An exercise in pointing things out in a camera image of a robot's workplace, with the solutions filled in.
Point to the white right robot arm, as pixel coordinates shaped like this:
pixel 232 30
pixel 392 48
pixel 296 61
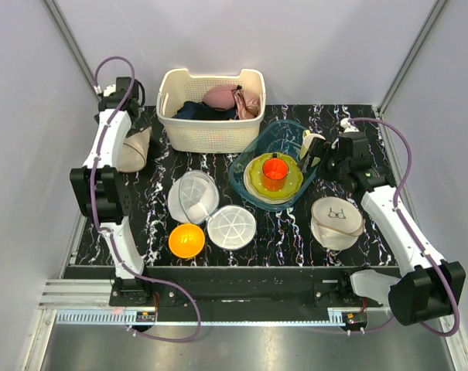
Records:
pixel 429 287

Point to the pink bra in basket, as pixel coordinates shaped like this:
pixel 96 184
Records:
pixel 230 97

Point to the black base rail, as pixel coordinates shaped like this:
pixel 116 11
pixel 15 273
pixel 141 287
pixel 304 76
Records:
pixel 231 294

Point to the beige bra-print laundry bag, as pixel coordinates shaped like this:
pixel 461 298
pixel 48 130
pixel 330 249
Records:
pixel 336 223

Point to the orange plastic bowl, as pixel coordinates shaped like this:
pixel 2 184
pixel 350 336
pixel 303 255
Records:
pixel 186 241

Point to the beige brown-trimmed laundry bag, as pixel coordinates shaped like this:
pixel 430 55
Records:
pixel 134 152

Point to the yellow-green mug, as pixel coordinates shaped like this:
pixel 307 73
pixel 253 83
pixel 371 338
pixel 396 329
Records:
pixel 312 149

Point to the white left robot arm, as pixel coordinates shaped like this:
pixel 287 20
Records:
pixel 103 197

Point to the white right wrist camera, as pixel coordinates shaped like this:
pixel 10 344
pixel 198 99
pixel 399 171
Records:
pixel 346 126

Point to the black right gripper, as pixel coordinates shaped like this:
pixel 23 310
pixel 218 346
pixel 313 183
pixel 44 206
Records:
pixel 319 149

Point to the cream plastic laundry basket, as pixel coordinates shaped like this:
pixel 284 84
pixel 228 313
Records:
pixel 233 136

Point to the orange translucent cup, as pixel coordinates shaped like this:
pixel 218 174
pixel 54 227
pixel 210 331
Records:
pixel 274 173

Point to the white mesh laundry bag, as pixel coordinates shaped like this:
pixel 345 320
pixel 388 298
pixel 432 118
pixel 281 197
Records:
pixel 194 198

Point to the dark navy clothes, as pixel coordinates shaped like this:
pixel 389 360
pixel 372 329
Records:
pixel 202 112

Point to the yellow-green plate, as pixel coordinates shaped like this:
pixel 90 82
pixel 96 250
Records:
pixel 253 180

